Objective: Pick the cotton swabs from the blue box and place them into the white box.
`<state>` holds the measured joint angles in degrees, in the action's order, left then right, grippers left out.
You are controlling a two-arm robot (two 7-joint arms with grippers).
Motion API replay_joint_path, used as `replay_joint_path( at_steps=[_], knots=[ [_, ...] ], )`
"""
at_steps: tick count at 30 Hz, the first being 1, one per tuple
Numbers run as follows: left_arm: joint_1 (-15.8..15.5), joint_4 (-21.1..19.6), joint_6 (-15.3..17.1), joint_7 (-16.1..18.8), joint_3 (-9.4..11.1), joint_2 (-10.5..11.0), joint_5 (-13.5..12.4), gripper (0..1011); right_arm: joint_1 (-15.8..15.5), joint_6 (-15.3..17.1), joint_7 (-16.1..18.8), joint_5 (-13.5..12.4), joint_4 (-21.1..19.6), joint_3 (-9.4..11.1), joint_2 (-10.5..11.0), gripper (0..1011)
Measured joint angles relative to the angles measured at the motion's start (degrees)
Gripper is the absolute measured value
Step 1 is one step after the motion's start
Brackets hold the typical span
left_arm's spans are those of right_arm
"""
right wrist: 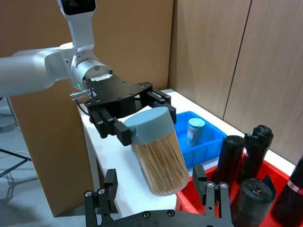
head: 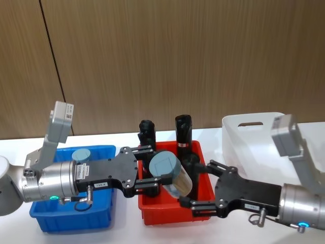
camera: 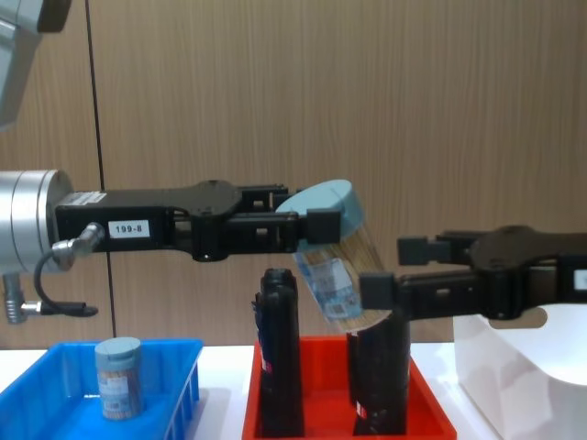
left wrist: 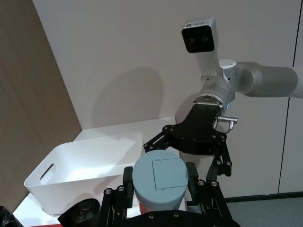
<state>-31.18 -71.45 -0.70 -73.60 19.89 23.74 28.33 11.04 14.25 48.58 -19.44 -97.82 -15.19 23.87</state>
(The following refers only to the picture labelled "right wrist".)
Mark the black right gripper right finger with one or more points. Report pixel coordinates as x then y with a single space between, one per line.
210 196

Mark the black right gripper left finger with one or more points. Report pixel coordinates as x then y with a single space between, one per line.
110 189

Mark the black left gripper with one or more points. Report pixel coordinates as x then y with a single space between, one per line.
113 94

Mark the toothpick jar with grey-blue lid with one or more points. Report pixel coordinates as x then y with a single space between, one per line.
161 160

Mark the red plastic bin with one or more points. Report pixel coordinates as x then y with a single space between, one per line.
194 201

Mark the black garbage bag roll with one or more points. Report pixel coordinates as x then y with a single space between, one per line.
229 158
253 203
256 151

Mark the blue plastic bin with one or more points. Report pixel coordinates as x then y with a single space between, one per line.
208 142

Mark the small toothpick jar blue lid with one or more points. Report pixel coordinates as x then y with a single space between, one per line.
195 134

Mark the black roll with red label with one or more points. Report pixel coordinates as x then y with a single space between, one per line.
291 201

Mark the black metal stand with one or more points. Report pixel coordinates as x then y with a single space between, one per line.
14 163

